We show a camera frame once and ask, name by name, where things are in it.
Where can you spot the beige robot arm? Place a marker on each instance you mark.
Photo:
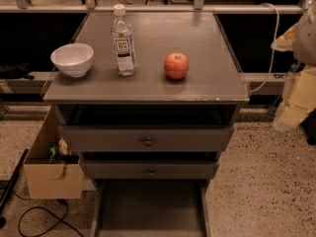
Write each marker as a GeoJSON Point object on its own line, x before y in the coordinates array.
{"type": "Point", "coordinates": [298, 98]}

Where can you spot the grey drawer cabinet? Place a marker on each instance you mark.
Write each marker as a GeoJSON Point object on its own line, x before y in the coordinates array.
{"type": "Point", "coordinates": [209, 96]}

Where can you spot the grey middle drawer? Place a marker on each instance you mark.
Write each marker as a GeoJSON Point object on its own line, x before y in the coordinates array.
{"type": "Point", "coordinates": [149, 170]}

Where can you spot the grey drawer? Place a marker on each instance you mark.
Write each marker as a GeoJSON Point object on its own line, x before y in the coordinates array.
{"type": "Point", "coordinates": [149, 170]}
{"type": "Point", "coordinates": [151, 208]}
{"type": "Point", "coordinates": [109, 139]}

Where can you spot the clear plastic water bottle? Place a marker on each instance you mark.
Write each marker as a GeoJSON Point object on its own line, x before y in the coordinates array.
{"type": "Point", "coordinates": [123, 41]}

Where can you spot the grey top drawer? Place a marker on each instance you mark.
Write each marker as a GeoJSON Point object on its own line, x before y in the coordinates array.
{"type": "Point", "coordinates": [109, 139]}

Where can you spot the grey bottom drawer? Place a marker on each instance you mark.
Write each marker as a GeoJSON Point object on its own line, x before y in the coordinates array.
{"type": "Point", "coordinates": [151, 208]}

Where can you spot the red apple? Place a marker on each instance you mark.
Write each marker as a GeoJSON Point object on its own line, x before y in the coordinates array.
{"type": "Point", "coordinates": [176, 66]}

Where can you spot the white ceramic bowl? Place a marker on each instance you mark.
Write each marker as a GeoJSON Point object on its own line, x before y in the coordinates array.
{"type": "Point", "coordinates": [74, 59]}

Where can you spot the items inside cardboard box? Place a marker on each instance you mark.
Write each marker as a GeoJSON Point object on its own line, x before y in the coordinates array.
{"type": "Point", "coordinates": [60, 153]}

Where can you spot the cardboard box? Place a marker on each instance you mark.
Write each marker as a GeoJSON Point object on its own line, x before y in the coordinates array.
{"type": "Point", "coordinates": [47, 180]}

